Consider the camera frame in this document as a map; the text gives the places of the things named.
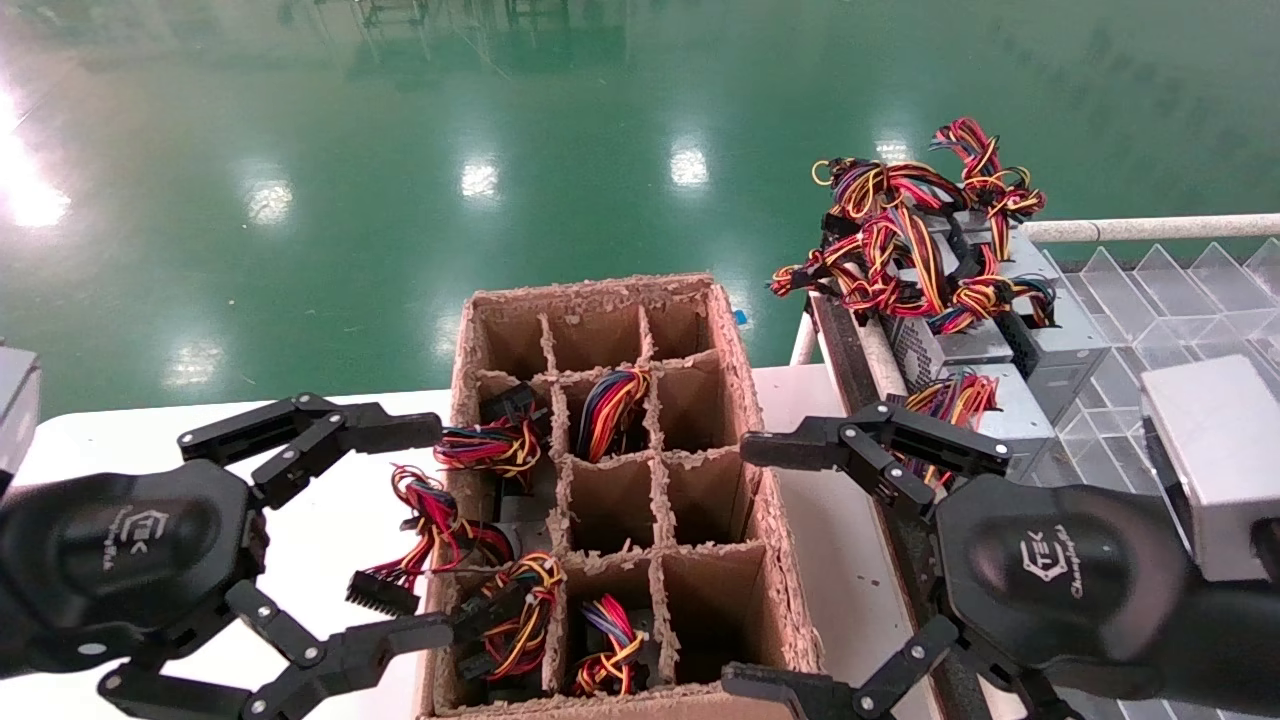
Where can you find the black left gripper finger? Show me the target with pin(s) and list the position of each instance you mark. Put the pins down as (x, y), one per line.
(390, 428)

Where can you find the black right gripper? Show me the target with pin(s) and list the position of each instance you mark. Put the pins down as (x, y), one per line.
(1060, 580)

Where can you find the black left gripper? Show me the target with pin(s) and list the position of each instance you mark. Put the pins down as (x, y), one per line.
(120, 560)

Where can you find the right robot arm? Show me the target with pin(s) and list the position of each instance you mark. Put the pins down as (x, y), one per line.
(1240, 640)

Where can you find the cardboard box with dividers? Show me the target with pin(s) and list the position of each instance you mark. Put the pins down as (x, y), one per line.
(790, 560)

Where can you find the white pipe leg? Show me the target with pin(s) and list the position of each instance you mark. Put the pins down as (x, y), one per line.
(803, 340)

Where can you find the clear plastic divided tray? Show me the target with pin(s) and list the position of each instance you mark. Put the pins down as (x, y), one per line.
(1180, 300)

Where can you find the black conveyor frame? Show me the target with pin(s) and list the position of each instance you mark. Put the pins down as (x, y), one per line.
(850, 390)

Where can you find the white pipe rail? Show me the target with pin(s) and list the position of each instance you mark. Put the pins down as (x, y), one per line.
(1150, 228)
(878, 360)

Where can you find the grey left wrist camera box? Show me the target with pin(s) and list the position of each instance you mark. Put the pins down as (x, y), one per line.
(18, 410)

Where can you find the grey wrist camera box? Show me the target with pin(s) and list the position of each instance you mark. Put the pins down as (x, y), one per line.
(1220, 460)
(18, 410)

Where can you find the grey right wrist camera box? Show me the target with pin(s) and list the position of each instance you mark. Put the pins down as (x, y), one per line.
(1220, 460)

